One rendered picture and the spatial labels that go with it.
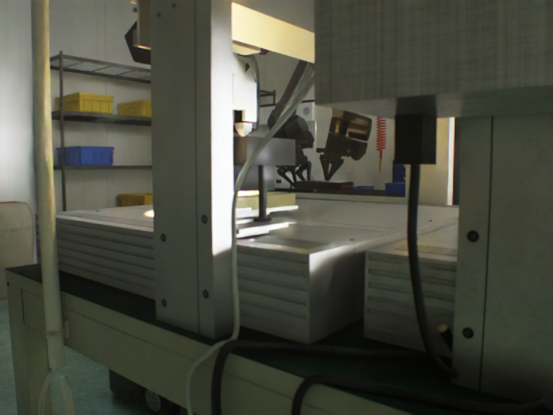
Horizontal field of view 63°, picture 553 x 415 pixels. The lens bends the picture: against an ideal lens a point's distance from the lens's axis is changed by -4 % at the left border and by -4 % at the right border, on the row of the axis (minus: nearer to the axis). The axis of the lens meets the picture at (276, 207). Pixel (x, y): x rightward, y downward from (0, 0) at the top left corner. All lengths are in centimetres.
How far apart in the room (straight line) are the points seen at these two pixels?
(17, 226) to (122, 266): 306
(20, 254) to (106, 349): 312
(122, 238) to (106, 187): 380
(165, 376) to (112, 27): 428
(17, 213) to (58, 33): 159
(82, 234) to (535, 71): 71
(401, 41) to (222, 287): 35
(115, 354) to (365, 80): 53
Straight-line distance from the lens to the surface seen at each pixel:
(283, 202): 85
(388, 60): 30
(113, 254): 75
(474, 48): 28
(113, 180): 456
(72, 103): 401
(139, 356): 66
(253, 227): 56
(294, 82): 167
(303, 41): 72
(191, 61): 55
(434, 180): 118
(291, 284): 50
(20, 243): 380
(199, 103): 53
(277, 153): 62
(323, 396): 45
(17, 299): 99
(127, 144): 464
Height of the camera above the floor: 94
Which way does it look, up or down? 5 degrees down
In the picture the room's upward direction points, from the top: straight up
